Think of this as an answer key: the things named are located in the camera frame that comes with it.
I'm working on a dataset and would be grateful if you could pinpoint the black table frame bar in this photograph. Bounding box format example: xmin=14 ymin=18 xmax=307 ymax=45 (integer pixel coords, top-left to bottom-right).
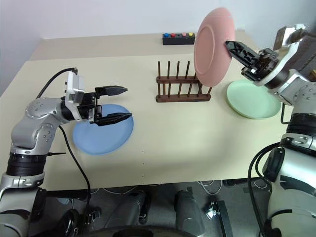
xmin=45 ymin=189 xmax=89 ymax=201

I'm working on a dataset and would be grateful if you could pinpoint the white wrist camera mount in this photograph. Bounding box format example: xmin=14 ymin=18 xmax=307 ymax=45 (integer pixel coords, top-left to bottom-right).
xmin=243 ymin=24 xmax=308 ymax=87
xmin=64 ymin=71 xmax=86 ymax=110

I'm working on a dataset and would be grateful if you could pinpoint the black metal bracket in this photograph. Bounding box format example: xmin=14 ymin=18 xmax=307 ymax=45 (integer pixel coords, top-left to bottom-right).
xmin=206 ymin=200 xmax=234 ymax=237

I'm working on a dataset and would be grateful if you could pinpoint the blue plate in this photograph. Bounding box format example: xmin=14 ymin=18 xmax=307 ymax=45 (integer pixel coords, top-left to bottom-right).
xmin=72 ymin=104 xmax=135 ymax=156

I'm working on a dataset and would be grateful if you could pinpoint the wooden dish rack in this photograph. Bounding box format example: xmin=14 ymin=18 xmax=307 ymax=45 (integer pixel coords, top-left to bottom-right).
xmin=156 ymin=60 xmax=213 ymax=103

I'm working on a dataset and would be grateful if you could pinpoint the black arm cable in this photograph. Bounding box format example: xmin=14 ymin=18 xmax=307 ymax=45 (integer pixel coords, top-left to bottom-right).
xmin=247 ymin=145 xmax=275 ymax=237
xmin=36 ymin=67 xmax=92 ymax=224

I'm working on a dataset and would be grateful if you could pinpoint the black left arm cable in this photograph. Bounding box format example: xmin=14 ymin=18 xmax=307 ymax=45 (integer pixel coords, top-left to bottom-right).
xmin=36 ymin=67 xmax=92 ymax=224

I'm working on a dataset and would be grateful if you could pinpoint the white floor cable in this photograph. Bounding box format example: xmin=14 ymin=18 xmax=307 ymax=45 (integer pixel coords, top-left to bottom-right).
xmin=197 ymin=179 xmax=224 ymax=196
xmin=91 ymin=185 xmax=161 ymax=197

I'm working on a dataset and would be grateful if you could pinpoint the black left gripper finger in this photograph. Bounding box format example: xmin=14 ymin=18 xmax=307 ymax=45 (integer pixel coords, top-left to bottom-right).
xmin=95 ymin=85 xmax=129 ymax=97
xmin=97 ymin=112 xmax=134 ymax=127

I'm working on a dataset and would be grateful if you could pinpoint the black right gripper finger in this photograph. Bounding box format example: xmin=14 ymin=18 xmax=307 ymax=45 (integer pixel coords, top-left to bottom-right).
xmin=224 ymin=40 xmax=260 ymax=67

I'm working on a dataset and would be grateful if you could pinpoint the pink plate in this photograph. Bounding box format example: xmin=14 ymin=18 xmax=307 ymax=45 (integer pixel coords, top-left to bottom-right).
xmin=193 ymin=7 xmax=236 ymax=88

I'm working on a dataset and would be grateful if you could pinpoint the green plate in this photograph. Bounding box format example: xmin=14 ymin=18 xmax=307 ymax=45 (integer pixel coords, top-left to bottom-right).
xmin=227 ymin=79 xmax=282 ymax=120

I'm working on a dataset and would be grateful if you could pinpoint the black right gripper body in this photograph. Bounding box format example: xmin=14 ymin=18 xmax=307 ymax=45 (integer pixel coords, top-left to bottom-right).
xmin=241 ymin=48 xmax=280 ymax=81

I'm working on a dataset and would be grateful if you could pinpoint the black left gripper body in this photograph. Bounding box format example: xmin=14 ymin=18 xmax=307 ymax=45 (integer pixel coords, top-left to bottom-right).
xmin=77 ymin=91 xmax=103 ymax=124

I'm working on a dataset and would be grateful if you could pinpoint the dark grey rounded shape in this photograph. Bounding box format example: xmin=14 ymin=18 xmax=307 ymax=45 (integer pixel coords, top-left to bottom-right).
xmin=174 ymin=190 xmax=206 ymax=237
xmin=108 ymin=190 xmax=152 ymax=226

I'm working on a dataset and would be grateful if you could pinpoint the black button box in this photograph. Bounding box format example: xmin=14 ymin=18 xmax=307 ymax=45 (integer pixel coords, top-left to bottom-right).
xmin=162 ymin=33 xmax=197 ymax=46

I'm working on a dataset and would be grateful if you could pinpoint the dark brown furniture piece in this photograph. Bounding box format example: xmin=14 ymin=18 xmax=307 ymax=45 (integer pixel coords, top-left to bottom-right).
xmin=295 ymin=31 xmax=316 ymax=82

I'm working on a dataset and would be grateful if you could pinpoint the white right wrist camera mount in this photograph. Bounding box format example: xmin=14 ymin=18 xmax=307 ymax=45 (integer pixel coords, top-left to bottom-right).
xmin=243 ymin=24 xmax=308 ymax=87

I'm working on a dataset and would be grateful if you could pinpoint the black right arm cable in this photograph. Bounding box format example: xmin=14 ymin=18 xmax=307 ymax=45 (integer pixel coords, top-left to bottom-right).
xmin=247 ymin=145 xmax=275 ymax=237

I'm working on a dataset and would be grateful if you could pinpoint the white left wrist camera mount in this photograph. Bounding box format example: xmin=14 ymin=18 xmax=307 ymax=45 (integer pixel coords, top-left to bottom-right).
xmin=64 ymin=71 xmax=86 ymax=110

